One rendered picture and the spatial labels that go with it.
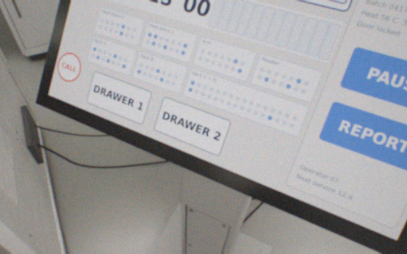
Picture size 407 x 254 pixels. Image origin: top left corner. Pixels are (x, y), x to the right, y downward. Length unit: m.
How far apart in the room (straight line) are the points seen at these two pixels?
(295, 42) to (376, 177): 0.17
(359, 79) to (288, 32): 0.09
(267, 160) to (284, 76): 0.10
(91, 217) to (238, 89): 1.20
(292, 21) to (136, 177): 1.28
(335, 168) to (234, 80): 0.15
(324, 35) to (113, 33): 0.26
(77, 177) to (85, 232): 0.30
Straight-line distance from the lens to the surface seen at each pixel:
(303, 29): 0.34
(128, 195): 1.47
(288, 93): 0.34
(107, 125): 0.41
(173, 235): 1.32
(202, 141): 0.35
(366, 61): 0.35
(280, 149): 0.34
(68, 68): 0.45
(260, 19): 0.35
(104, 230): 1.41
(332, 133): 0.34
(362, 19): 0.35
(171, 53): 0.37
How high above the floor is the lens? 1.27
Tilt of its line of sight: 47 degrees down
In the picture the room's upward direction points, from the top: 4 degrees clockwise
